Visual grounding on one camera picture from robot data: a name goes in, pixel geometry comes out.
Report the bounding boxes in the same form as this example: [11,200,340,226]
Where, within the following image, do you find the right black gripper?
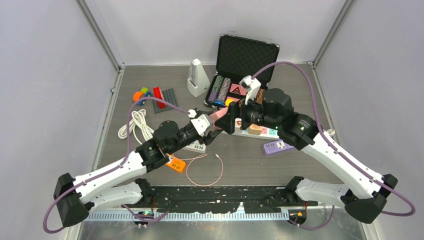
[215,90,281,134]

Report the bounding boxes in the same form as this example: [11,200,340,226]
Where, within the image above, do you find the white cube socket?
[234,118,243,133]

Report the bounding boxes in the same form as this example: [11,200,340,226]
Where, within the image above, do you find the orange cube socket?
[247,124,263,136]

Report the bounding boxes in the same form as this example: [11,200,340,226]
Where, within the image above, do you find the purple power strip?
[263,140,294,156]

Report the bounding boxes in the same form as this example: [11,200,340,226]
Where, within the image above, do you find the pink cube socket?
[209,107,228,130]

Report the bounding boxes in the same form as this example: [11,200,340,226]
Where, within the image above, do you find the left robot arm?
[49,107,228,228]

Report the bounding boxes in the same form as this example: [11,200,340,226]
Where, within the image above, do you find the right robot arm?
[214,88,398,224]

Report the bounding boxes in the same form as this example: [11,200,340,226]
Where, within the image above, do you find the white power strip with usb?
[183,140,207,154]

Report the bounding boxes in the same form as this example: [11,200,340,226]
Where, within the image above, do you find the white metronome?
[187,58,211,97]

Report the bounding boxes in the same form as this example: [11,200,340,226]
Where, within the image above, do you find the white colourful power strip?
[232,127,279,141]

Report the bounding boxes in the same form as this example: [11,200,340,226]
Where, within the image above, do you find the grey building baseplate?
[153,88,179,114]

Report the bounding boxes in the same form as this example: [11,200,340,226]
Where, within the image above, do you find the orange power strip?
[165,154,186,174]

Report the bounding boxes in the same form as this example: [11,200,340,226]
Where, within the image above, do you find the red toy brick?
[153,87,167,109]

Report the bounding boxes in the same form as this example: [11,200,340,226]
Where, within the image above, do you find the black poker chip case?
[203,34,280,110]

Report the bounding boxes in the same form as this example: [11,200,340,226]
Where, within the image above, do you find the toy car blocks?
[132,87,151,106]

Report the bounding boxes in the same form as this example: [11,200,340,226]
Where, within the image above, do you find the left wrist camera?
[188,108,213,137]

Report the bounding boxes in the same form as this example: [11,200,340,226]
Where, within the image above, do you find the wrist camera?
[239,75,261,105]
[188,108,213,137]

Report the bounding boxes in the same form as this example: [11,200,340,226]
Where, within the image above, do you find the pink usb cable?
[175,153,224,187]

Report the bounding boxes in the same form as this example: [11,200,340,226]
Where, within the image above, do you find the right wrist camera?
[239,75,261,105]

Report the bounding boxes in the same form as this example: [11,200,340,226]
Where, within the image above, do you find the white coiled power cord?
[117,109,155,147]

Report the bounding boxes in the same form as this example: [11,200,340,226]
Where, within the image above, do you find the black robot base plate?
[134,186,305,214]

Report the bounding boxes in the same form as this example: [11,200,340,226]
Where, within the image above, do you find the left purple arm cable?
[43,96,191,234]

